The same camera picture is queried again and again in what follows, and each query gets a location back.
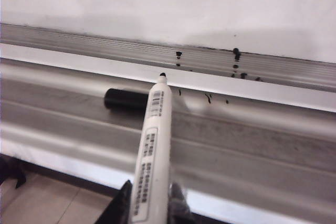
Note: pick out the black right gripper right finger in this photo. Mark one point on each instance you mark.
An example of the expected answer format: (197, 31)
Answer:
(179, 205)

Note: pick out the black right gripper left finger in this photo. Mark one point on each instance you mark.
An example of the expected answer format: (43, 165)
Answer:
(119, 205)

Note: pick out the white whiteboard marker black tip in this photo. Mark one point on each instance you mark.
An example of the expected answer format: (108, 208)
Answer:
(155, 142)

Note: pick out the aluminium whiteboard tray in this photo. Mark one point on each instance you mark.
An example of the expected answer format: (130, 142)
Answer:
(236, 150)

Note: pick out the black marker cap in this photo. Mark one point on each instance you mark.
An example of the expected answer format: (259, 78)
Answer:
(123, 98)

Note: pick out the white whiteboard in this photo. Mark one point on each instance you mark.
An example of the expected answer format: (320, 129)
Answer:
(168, 3)

